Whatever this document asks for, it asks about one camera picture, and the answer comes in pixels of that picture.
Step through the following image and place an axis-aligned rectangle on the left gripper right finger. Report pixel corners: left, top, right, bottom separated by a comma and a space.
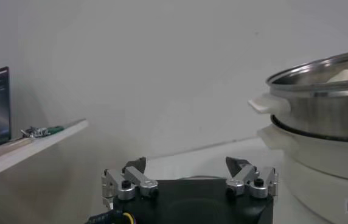
224, 156, 280, 201

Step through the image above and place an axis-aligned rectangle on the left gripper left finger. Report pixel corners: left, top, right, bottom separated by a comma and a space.
100, 156, 160, 211

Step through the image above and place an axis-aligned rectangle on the stainless steel steamer basket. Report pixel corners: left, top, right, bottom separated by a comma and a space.
248, 48, 348, 144

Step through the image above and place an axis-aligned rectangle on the white electric cooker base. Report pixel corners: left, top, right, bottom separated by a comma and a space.
256, 124, 348, 224

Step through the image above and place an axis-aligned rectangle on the white side table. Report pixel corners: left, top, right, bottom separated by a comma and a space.
0, 118, 89, 183

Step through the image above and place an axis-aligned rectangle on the multicolour gripper wire bundle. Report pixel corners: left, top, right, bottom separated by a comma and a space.
84, 208, 136, 224

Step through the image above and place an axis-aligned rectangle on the beige phone with camera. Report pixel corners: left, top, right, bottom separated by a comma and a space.
0, 136, 32, 165

